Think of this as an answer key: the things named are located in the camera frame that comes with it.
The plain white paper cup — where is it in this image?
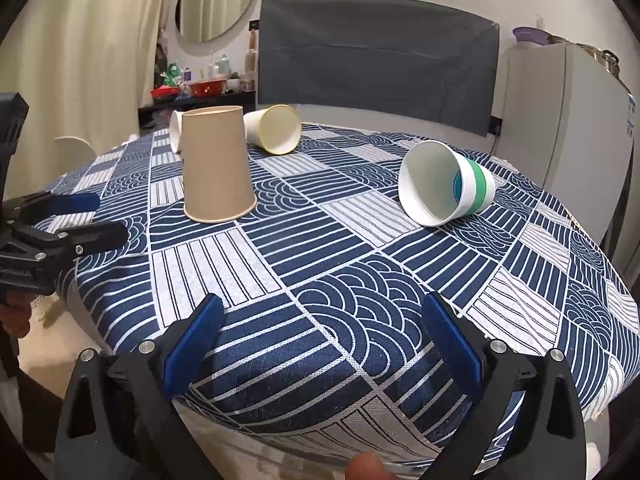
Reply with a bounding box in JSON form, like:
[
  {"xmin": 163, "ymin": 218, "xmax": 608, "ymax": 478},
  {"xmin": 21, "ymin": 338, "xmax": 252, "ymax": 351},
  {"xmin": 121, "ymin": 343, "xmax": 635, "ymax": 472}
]
[{"xmin": 169, "ymin": 110, "xmax": 186, "ymax": 155}]

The dark grey fabric cover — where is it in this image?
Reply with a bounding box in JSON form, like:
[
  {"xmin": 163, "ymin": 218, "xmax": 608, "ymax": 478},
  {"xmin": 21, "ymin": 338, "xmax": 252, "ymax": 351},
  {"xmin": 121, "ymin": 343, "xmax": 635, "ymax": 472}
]
[{"xmin": 256, "ymin": 0, "xmax": 501, "ymax": 137}]

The cream curtain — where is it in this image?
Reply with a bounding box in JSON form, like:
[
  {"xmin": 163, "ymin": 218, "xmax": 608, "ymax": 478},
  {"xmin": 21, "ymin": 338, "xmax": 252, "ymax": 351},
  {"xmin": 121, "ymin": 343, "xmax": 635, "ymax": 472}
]
[{"xmin": 0, "ymin": 0, "xmax": 175, "ymax": 193}]

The white cup with yellow rim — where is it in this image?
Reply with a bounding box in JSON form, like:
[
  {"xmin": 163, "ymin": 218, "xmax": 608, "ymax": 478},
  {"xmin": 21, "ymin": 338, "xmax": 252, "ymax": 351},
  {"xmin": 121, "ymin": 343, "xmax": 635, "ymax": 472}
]
[{"xmin": 243, "ymin": 104, "xmax": 303, "ymax": 155}]

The metal pot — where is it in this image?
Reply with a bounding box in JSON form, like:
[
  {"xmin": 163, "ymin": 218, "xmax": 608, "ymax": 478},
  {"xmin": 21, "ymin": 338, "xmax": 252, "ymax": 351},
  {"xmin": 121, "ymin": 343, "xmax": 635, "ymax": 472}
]
[{"xmin": 547, "ymin": 35, "xmax": 622, "ymax": 81}]

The white cup with green stripes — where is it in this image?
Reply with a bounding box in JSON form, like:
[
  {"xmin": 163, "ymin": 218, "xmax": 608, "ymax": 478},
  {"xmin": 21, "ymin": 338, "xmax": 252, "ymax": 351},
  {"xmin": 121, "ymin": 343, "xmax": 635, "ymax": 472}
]
[{"xmin": 398, "ymin": 140, "xmax": 497, "ymax": 227}]

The blue white patterned tablecloth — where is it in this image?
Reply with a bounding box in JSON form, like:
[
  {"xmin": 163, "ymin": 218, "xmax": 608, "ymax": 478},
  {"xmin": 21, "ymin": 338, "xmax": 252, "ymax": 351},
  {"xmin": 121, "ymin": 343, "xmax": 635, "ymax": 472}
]
[{"xmin": 50, "ymin": 122, "xmax": 638, "ymax": 466}]

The brown paper cup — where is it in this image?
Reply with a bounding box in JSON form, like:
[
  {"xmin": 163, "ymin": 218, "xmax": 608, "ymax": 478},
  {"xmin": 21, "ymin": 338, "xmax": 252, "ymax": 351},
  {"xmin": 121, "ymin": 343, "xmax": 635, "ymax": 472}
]
[{"xmin": 181, "ymin": 106, "xmax": 258, "ymax": 224}]

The person's left hand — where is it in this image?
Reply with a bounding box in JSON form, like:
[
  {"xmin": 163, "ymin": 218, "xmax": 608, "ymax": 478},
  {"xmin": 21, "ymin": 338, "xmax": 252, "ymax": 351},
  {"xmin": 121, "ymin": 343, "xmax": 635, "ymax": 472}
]
[{"xmin": 0, "ymin": 290, "xmax": 32, "ymax": 342}]

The purple bowl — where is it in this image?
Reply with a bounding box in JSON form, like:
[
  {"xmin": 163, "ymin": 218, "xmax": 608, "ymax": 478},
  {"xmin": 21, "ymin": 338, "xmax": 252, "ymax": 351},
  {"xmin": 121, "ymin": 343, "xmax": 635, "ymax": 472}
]
[{"xmin": 512, "ymin": 26, "xmax": 551, "ymax": 47}]

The round wall mirror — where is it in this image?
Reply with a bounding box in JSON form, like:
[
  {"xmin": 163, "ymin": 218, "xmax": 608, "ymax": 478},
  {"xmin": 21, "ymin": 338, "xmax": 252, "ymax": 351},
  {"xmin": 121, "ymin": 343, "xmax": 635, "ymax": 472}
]
[{"xmin": 174, "ymin": 0, "xmax": 257, "ymax": 54}]

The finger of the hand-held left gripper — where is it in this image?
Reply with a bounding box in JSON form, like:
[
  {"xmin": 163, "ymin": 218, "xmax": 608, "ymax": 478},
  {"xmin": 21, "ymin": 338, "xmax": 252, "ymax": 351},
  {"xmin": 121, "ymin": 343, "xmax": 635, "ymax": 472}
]
[
  {"xmin": 2, "ymin": 191, "xmax": 101, "ymax": 222},
  {"xmin": 12, "ymin": 221, "xmax": 130, "ymax": 261}
]

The red bowl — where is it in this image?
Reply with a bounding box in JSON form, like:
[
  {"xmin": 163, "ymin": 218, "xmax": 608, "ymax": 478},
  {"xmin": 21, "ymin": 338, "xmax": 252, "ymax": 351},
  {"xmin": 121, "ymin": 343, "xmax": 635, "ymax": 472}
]
[{"xmin": 189, "ymin": 79, "xmax": 227, "ymax": 99}]

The white refrigerator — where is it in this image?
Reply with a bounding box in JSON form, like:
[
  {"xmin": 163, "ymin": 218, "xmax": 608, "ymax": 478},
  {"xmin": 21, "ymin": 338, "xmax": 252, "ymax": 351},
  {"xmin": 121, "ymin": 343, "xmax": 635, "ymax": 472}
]
[{"xmin": 492, "ymin": 42, "xmax": 640, "ymax": 261}]

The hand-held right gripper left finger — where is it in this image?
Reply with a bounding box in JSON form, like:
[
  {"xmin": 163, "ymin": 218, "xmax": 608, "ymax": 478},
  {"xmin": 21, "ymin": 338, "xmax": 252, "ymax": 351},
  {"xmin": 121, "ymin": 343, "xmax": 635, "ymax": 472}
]
[{"xmin": 54, "ymin": 292, "xmax": 226, "ymax": 480}]

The black cabinet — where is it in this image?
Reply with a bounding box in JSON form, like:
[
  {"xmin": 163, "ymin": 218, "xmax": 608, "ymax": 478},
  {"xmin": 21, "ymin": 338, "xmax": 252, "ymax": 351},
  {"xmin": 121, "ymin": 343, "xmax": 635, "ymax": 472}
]
[{"xmin": 137, "ymin": 91, "xmax": 258, "ymax": 129}]

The person's right hand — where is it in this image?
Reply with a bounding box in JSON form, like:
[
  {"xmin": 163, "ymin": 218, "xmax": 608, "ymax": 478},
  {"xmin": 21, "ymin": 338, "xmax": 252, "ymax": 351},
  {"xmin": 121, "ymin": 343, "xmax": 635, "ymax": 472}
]
[{"xmin": 345, "ymin": 452, "xmax": 398, "ymax": 480}]

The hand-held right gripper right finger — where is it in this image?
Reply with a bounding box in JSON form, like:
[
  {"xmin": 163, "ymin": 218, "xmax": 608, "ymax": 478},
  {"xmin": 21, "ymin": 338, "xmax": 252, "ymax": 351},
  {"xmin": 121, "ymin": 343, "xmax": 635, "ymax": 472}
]
[{"xmin": 421, "ymin": 291, "xmax": 588, "ymax": 480}]

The white chair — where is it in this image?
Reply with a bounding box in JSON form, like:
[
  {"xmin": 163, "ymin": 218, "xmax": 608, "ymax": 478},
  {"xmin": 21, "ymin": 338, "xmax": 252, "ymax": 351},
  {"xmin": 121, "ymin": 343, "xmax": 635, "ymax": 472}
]
[{"xmin": 52, "ymin": 136, "xmax": 99, "ymax": 162}]

